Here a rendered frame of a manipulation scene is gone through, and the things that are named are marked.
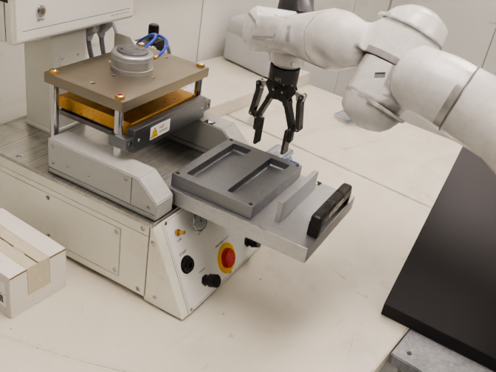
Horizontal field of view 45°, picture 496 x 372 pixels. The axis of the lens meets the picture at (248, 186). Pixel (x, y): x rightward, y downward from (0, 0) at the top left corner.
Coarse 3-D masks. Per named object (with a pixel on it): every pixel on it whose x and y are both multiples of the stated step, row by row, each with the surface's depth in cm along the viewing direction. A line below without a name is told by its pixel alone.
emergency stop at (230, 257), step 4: (228, 248) 120; (224, 252) 119; (228, 252) 120; (232, 252) 121; (224, 256) 119; (228, 256) 120; (232, 256) 121; (224, 260) 119; (228, 260) 120; (232, 260) 121; (224, 264) 119; (228, 264) 120; (232, 264) 121
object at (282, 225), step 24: (288, 192) 111; (312, 192) 112; (216, 216) 103; (240, 216) 101; (264, 216) 103; (288, 216) 104; (336, 216) 106; (264, 240) 100; (288, 240) 98; (312, 240) 99
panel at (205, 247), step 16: (176, 224) 108; (208, 224) 116; (176, 240) 108; (192, 240) 112; (208, 240) 116; (224, 240) 120; (240, 240) 125; (176, 256) 108; (192, 256) 111; (208, 256) 116; (240, 256) 125; (176, 272) 107; (192, 272) 111; (208, 272) 115; (224, 272) 120; (192, 288) 111; (208, 288) 115; (192, 304) 111
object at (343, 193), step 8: (344, 184) 108; (336, 192) 105; (344, 192) 106; (328, 200) 103; (336, 200) 103; (344, 200) 107; (320, 208) 100; (328, 208) 100; (336, 208) 103; (312, 216) 98; (320, 216) 98; (328, 216) 101; (312, 224) 98; (320, 224) 98; (312, 232) 99
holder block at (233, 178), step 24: (240, 144) 120; (192, 168) 108; (216, 168) 113; (240, 168) 111; (264, 168) 115; (288, 168) 114; (192, 192) 105; (216, 192) 102; (240, 192) 106; (264, 192) 105
